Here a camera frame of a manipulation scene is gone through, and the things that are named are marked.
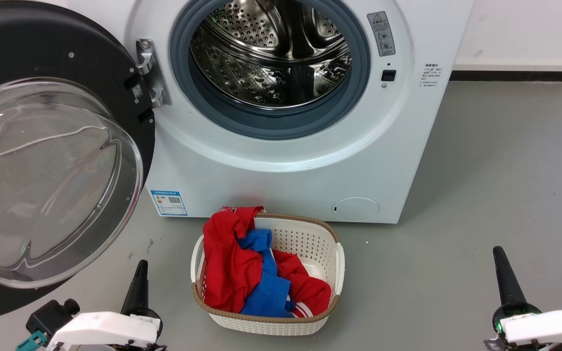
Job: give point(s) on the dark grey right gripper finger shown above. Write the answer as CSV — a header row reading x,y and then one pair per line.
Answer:
x,y
504,282
516,287

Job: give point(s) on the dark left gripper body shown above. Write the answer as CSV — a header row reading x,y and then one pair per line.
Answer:
x,y
156,321

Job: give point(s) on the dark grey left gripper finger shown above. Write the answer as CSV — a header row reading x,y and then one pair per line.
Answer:
x,y
142,297
131,297

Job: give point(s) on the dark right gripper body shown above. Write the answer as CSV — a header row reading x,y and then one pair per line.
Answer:
x,y
508,314

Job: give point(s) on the black round glass washer door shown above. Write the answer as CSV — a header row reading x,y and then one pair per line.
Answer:
x,y
56,185

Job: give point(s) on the white front-load washing machine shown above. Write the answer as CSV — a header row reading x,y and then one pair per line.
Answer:
x,y
310,175

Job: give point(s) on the metal door hinge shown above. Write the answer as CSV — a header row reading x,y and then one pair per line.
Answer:
x,y
153,73

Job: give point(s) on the red garment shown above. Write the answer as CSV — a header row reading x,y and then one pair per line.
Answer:
x,y
227,273

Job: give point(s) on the blue energy label sticker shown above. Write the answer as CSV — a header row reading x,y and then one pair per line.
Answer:
x,y
169,203

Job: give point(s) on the blue garment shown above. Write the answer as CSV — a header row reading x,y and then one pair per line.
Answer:
x,y
269,292

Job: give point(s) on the round white filter cover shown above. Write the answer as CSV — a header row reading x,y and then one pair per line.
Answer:
x,y
355,208

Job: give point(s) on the white perforated laundry basket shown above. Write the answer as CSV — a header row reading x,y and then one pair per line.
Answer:
x,y
320,243

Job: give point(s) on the steel washer drum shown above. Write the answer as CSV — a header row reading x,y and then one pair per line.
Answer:
x,y
271,53

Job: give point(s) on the grey warning sticker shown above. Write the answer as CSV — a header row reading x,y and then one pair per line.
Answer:
x,y
381,33

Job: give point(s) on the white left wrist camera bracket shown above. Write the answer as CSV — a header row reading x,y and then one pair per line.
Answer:
x,y
105,329

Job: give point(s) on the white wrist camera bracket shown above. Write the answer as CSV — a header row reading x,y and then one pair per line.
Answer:
x,y
105,329
549,325

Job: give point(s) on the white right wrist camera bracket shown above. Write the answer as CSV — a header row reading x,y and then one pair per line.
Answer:
x,y
549,325

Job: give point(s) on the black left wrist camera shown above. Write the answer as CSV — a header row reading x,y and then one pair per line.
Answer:
x,y
51,316

